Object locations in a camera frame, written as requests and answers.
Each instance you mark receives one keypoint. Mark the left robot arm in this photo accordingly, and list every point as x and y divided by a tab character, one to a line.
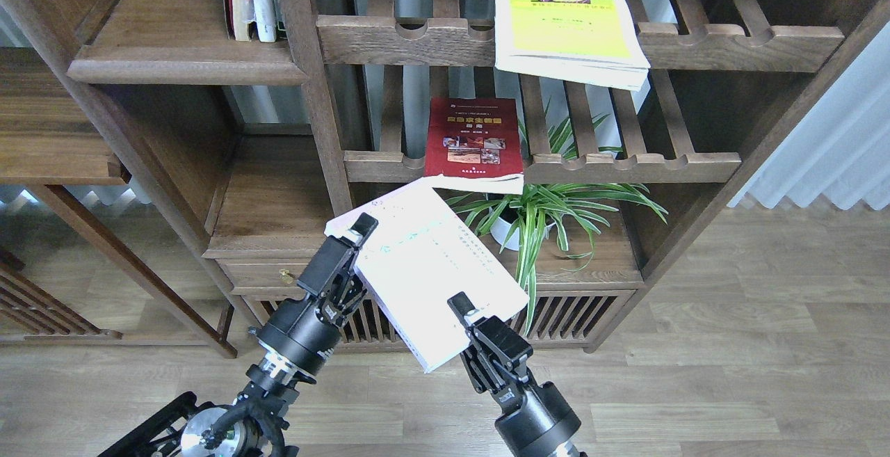
252	425

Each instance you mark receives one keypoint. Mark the red cover book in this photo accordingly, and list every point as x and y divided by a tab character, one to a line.
474	145

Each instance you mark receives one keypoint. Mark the brass drawer knob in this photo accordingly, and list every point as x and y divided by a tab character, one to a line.
286	276

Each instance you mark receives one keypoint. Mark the white plant pot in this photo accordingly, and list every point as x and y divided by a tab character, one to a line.
502	236

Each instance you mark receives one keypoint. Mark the green spider plant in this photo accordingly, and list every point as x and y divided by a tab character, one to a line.
575	210

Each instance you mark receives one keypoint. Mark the wooden side table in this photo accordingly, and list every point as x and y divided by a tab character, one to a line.
62	220

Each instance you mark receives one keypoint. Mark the dark wooden bookshelf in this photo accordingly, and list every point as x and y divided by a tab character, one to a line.
247	147

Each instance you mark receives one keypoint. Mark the white curtain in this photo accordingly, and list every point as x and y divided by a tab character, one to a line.
839	152

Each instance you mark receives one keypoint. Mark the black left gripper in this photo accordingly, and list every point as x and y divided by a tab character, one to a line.
306	331

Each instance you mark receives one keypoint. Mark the white lavender cover book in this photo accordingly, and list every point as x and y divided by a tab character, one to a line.
420	255

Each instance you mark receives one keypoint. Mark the yellow cover book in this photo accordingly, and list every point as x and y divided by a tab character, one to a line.
583	41

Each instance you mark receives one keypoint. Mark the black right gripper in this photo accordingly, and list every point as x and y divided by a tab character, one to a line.
536	420

